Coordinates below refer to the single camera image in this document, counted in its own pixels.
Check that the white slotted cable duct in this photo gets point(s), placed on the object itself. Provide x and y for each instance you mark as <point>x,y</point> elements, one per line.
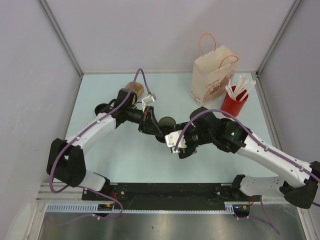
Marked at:
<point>97,208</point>

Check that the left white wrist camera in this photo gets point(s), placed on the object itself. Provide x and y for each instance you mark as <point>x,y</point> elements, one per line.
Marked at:
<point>146,101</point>

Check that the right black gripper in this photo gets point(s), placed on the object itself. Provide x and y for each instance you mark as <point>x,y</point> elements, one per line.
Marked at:
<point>189,150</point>

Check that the stacked brown pulp carriers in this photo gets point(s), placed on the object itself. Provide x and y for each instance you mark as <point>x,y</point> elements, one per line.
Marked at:
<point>137,88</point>

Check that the white wrapped straws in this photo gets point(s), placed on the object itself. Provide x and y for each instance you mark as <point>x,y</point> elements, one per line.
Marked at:
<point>242,89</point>

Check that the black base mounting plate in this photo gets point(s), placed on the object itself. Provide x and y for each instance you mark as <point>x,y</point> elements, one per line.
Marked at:
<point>175,196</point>

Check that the red straw holder cup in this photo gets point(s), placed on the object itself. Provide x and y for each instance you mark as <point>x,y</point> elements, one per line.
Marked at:
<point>234,106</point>

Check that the beige paper takeout bag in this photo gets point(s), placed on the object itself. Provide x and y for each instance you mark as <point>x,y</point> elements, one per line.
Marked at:
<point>212,72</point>

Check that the black lid stack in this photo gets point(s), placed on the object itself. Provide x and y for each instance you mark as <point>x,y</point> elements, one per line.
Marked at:
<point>102,108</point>

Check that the single black cup lid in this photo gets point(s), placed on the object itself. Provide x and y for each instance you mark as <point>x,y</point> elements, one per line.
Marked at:
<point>161,139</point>

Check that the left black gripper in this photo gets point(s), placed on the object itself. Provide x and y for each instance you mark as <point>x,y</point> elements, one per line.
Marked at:
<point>148,123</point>

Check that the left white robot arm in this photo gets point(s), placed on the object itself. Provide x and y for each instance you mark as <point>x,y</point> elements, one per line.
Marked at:
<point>66,161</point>

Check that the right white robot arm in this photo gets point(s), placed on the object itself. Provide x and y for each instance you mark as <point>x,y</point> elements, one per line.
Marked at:
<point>296,181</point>

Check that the single black paper cup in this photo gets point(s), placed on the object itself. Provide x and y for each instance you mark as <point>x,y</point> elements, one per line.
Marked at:
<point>167,121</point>

